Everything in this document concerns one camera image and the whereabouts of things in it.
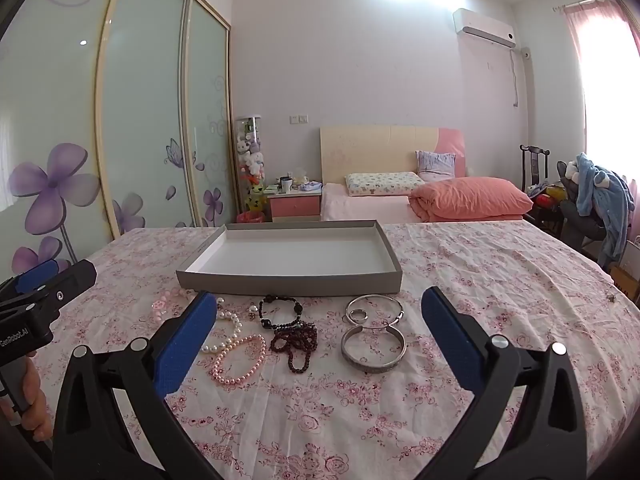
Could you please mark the wide silver cuff bangle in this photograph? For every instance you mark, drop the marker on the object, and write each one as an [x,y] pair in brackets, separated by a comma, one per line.
[370,366]

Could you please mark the pink nightstand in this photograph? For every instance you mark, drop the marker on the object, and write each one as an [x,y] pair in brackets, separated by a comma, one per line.
[295,205]

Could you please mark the thin silver bangle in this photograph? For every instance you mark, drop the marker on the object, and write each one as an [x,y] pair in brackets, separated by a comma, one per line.
[374,296]

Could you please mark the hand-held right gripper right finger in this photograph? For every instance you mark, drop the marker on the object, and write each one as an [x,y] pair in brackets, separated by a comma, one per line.
[450,340]

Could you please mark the colourful toy pile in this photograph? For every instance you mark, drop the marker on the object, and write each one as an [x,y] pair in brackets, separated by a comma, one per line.
[547,197]

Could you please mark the pink floral bedsheet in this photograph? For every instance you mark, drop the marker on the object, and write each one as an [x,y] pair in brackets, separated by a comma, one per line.
[350,420]

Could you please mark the blue plush robe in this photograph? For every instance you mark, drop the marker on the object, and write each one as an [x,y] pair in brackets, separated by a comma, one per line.
[600,190]

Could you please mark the plush toy display tube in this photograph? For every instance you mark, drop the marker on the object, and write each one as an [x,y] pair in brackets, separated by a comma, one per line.
[250,160]

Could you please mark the cardboard box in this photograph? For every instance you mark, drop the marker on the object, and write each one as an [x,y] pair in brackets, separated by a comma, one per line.
[625,282]

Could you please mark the purple pillow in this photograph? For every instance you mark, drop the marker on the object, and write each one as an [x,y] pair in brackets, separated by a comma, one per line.
[436,164]

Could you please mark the grey cardboard box tray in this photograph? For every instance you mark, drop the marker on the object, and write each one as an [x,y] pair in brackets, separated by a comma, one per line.
[290,255]

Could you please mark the dark wooden chair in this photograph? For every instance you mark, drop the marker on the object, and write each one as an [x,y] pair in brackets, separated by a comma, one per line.
[533,165]

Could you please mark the floral pillow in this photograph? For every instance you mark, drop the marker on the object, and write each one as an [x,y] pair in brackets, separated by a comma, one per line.
[380,184]

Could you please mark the black office chair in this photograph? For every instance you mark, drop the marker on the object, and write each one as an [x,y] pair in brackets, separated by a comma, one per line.
[575,220]

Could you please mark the person's left hand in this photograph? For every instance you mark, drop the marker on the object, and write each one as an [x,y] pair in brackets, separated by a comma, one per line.
[40,410]

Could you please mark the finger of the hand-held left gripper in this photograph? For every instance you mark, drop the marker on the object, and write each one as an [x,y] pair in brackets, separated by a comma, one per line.
[75,275]
[35,272]

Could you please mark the floral sliding door wardrobe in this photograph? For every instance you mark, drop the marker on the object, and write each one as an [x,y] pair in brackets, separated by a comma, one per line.
[145,110]

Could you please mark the white mug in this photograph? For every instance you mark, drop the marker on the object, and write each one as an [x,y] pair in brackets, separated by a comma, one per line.
[286,186]

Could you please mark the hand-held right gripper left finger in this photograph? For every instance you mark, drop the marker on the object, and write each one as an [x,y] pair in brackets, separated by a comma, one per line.
[185,340]

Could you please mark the salmon duvet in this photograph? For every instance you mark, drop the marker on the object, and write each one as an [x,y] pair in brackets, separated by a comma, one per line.
[470,199]

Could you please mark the white air conditioner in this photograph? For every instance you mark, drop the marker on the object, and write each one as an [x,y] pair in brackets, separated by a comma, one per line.
[482,27]

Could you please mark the air conditioner pipe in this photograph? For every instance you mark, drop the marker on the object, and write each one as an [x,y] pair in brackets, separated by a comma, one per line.
[514,77]

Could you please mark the white wall socket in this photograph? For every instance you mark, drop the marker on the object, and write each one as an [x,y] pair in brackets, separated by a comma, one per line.
[298,119]

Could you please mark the pink bed with headboard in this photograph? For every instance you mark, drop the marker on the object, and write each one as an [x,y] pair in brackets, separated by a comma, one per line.
[370,150]

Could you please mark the pink curtain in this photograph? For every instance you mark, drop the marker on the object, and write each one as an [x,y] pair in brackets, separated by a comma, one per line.
[600,25]

